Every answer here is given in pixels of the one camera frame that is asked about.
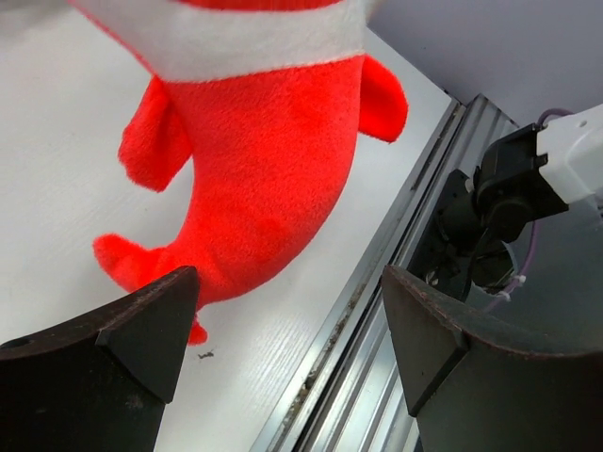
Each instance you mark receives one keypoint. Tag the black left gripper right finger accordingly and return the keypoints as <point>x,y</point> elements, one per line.
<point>476,383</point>

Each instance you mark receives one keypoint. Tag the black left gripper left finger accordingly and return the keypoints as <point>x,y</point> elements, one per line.
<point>102,380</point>

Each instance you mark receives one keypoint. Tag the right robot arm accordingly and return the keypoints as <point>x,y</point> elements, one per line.
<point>533,173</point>

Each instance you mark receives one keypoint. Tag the aluminium table edge rail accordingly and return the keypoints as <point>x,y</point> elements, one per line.
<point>346,394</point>

